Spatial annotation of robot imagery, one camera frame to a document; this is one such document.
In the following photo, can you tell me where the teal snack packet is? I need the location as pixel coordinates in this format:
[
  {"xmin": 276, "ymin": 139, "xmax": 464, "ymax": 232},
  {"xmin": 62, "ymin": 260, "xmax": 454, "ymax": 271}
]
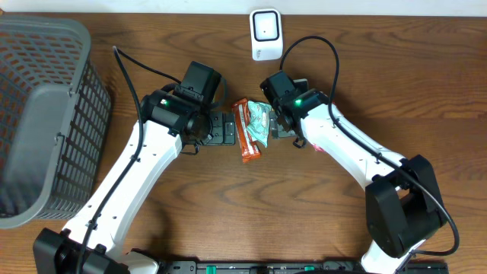
[{"xmin": 247, "ymin": 100, "xmax": 272, "ymax": 147}]

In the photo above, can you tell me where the orange snack bar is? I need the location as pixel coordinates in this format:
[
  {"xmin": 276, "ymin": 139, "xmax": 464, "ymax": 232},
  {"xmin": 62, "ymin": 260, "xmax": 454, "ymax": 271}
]
[{"xmin": 231, "ymin": 98, "xmax": 261, "ymax": 163}]

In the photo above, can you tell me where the purple snack package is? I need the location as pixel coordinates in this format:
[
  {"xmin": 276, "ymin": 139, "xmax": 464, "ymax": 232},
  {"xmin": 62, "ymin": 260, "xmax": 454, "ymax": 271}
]
[{"xmin": 312, "ymin": 102, "xmax": 338, "ymax": 153}]

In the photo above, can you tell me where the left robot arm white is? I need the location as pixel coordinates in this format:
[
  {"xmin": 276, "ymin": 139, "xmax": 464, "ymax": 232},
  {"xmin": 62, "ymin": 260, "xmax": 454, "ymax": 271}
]
[{"xmin": 33, "ymin": 86, "xmax": 236, "ymax": 273}]

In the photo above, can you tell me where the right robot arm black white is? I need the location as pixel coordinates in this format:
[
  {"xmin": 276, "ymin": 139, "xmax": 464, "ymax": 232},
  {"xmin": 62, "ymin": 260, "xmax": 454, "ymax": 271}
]
[{"xmin": 263, "ymin": 85, "xmax": 452, "ymax": 273}]

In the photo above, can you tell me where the grey plastic mesh basket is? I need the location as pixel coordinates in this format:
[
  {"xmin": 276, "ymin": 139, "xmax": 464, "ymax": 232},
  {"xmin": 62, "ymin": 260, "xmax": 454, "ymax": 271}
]
[{"xmin": 1, "ymin": 15, "xmax": 112, "ymax": 229}]

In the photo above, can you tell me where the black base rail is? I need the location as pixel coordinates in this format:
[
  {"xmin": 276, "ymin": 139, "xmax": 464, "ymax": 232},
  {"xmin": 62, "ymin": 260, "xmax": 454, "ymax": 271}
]
[{"xmin": 164, "ymin": 260, "xmax": 450, "ymax": 274}]

